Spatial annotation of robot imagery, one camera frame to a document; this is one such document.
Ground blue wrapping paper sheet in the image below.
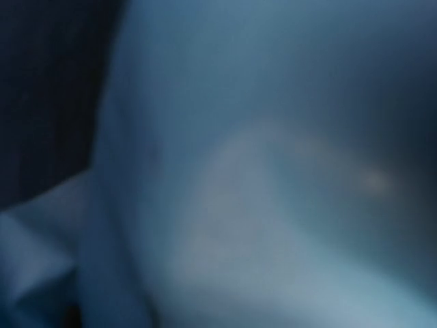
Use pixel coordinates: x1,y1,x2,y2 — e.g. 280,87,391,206
1,1,436,327

